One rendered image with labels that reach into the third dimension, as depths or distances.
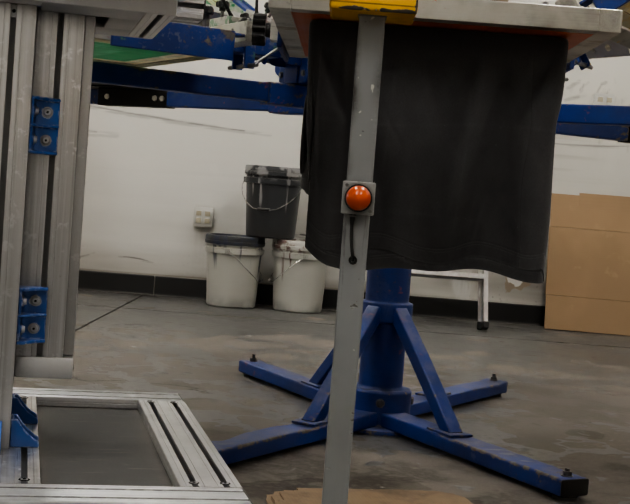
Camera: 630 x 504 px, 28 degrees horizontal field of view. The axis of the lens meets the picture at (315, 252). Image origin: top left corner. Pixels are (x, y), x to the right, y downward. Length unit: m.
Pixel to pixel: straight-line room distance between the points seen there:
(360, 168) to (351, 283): 0.17
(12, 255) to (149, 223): 4.97
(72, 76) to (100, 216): 4.96
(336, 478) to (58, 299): 0.52
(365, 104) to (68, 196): 0.49
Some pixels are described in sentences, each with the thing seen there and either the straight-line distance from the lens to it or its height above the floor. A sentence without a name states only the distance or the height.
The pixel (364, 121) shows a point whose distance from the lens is 1.90.
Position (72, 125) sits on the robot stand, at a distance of 2.00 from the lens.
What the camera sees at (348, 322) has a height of 0.46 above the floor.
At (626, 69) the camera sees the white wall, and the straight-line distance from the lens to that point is 7.01.
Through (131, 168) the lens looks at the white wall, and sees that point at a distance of 6.92.
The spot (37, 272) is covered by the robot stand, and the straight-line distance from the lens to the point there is 2.01.
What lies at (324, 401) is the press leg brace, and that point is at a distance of 3.29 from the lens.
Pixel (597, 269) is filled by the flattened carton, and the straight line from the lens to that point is 6.86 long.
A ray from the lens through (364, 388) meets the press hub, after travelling 3.53.
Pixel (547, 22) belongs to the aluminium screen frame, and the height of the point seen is 0.96.
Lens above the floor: 0.66
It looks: 3 degrees down
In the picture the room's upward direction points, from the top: 4 degrees clockwise
